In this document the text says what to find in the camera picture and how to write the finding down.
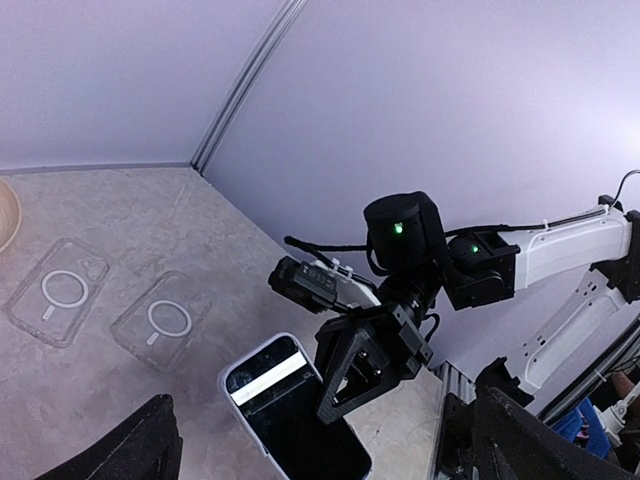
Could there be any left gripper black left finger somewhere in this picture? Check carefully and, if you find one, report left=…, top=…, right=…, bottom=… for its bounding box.
left=39, top=394, right=181, bottom=480

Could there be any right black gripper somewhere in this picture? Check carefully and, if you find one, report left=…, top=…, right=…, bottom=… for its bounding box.
left=314, top=302, right=433, bottom=425

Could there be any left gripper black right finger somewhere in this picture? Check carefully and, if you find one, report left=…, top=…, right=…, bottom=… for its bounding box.
left=472, top=387, right=635, bottom=479

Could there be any black smartphone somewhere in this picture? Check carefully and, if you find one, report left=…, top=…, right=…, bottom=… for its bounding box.
left=224, top=335, right=372, bottom=480

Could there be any lilac phone case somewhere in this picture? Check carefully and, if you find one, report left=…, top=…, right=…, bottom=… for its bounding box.
left=216, top=331, right=375, bottom=480

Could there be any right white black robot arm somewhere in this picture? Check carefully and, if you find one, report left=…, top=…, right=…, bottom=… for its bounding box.
left=315, top=192, right=639, bottom=424

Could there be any cream round plate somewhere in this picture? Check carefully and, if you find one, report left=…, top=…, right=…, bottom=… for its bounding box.
left=0, top=179, right=22, bottom=252

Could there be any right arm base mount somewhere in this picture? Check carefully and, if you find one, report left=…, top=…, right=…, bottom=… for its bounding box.
left=430, top=357, right=549, bottom=479

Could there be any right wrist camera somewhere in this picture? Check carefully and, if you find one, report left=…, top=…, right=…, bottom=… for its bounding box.
left=268, top=256, right=381, bottom=314

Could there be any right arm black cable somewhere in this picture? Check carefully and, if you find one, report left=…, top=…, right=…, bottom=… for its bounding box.
left=283, top=169, right=640, bottom=274

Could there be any clear case with white ring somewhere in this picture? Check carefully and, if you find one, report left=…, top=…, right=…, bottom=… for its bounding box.
left=2, top=238, right=111, bottom=349

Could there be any right aluminium corner post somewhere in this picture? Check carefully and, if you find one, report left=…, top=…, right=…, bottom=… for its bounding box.
left=190, top=0, right=307, bottom=176

